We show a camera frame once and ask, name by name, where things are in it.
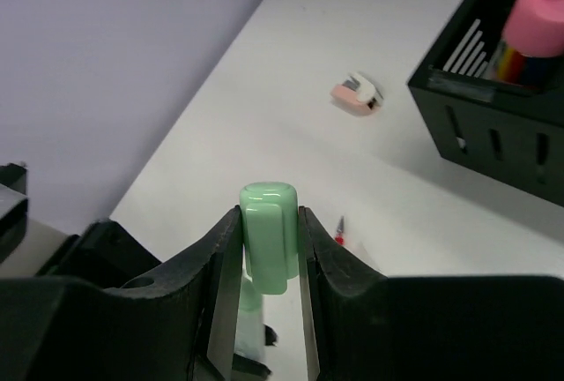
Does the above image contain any pink capped marker bundle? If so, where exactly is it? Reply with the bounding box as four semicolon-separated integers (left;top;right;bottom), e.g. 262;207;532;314
486;0;563;89

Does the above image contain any black slotted organizer box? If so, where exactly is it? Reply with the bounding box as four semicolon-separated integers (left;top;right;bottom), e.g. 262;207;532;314
407;0;563;205

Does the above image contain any green highlighter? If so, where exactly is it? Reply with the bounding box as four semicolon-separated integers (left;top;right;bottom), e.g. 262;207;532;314
234;182;299;363

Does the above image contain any pink correction tape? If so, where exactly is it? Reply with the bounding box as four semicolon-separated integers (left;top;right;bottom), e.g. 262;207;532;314
330;71;384;116

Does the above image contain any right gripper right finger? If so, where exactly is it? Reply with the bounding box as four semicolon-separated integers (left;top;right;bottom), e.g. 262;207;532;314
298;207;563;380

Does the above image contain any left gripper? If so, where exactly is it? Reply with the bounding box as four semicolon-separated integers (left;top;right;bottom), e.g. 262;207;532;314
1;162;29;263

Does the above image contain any red gel pen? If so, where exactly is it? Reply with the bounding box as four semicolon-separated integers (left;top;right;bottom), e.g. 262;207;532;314
334;216;345;246

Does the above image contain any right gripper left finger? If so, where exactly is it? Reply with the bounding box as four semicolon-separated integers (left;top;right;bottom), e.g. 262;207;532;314
0;205;242;381

